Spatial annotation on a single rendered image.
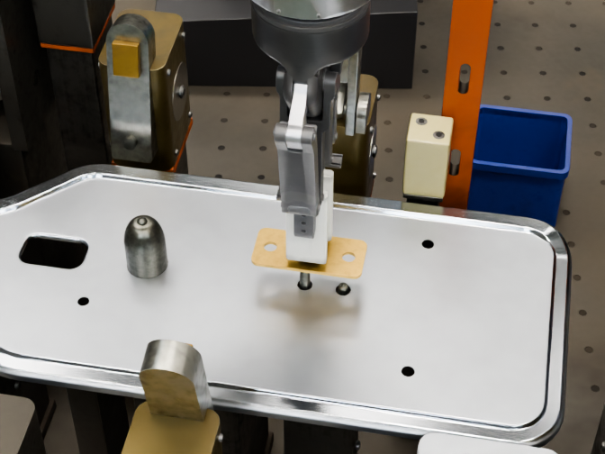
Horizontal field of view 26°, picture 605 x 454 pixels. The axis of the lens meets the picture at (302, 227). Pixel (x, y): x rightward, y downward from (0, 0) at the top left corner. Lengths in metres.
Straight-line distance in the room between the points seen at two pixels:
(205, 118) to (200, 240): 0.58
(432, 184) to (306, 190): 0.22
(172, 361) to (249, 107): 0.84
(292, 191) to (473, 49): 0.22
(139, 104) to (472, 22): 0.29
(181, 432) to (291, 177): 0.18
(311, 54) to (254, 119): 0.80
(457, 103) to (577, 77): 0.66
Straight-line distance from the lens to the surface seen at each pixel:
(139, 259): 1.01
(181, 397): 0.85
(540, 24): 1.79
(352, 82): 1.04
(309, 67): 0.82
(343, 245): 0.99
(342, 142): 1.08
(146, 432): 0.88
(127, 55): 1.09
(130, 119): 1.13
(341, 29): 0.81
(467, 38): 1.02
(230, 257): 1.04
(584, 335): 1.40
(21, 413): 0.97
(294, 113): 0.83
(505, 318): 1.01
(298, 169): 0.86
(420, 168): 1.06
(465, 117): 1.07
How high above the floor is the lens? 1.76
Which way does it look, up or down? 46 degrees down
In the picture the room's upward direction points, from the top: straight up
